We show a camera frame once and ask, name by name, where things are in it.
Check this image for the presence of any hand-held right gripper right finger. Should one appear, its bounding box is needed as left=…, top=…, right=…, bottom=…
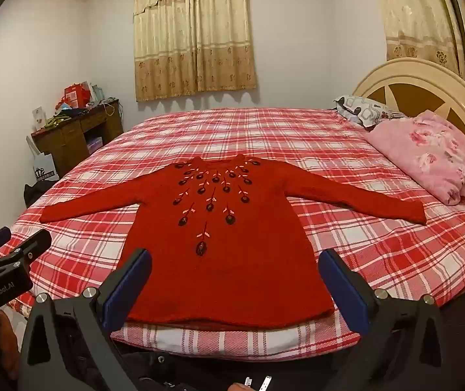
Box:
left=318, top=248, right=447, bottom=391

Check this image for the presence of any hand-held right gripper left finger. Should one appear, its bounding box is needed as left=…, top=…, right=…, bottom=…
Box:
left=20, top=248, right=153, bottom=391

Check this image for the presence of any red embroidered knit sweater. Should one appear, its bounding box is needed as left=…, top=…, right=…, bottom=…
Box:
left=39, top=154, right=428, bottom=330

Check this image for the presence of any red plaid bed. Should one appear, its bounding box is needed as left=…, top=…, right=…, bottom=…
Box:
left=0, top=108, right=465, bottom=361

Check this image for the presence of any black bag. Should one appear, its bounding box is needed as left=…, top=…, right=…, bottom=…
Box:
left=24, top=179, right=60, bottom=208

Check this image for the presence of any white printed paper bag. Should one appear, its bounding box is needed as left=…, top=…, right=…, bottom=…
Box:
left=26, top=136, right=60, bottom=182

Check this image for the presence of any brown wooden desk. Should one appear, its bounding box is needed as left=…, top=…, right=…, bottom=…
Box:
left=31, top=98, right=124, bottom=180

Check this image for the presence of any green bundle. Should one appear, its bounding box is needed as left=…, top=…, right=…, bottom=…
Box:
left=44, top=115, right=72, bottom=128

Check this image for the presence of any red gift box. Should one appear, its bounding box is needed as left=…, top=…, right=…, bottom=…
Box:
left=63, top=82, right=92, bottom=107

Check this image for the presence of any pink floral quilt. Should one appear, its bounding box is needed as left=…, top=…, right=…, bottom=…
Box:
left=365, top=110, right=465, bottom=206

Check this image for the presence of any grey patterned pillow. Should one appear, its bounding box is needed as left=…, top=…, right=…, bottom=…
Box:
left=334, top=95, right=410, bottom=128

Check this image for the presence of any cream wooden headboard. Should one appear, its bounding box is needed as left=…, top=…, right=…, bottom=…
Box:
left=352, top=58, right=465, bottom=180

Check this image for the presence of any beige window curtain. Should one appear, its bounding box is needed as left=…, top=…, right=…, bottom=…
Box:
left=373, top=0, right=465, bottom=102
left=134, top=0, right=256, bottom=102

